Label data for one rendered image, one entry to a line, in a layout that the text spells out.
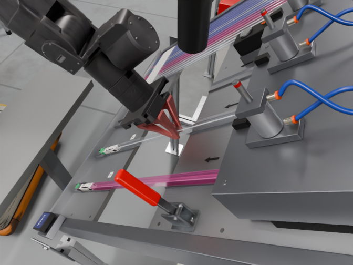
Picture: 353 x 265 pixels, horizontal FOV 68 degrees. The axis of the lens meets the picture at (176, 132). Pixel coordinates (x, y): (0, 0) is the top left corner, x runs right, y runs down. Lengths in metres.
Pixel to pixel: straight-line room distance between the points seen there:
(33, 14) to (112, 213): 1.19
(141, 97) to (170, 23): 2.14
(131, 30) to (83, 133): 1.42
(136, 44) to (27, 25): 0.14
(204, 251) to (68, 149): 1.50
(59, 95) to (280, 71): 0.94
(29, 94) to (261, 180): 1.07
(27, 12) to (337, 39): 0.36
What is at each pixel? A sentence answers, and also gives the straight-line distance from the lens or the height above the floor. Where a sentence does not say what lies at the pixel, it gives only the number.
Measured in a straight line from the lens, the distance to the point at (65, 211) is 0.71.
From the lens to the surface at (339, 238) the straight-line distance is 0.25.
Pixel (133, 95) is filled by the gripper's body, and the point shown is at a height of 1.05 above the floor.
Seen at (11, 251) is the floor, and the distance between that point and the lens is 1.59.
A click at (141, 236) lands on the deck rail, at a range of 0.38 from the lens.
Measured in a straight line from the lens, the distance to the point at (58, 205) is 0.73.
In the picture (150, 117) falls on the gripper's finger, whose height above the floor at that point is 1.03.
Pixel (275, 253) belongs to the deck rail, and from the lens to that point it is 0.25.
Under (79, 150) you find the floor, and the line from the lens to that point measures 1.70.
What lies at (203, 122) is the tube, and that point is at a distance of 0.44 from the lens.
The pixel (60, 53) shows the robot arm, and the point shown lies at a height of 1.12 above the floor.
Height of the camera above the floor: 1.36
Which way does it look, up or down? 55 degrees down
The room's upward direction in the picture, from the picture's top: straight up
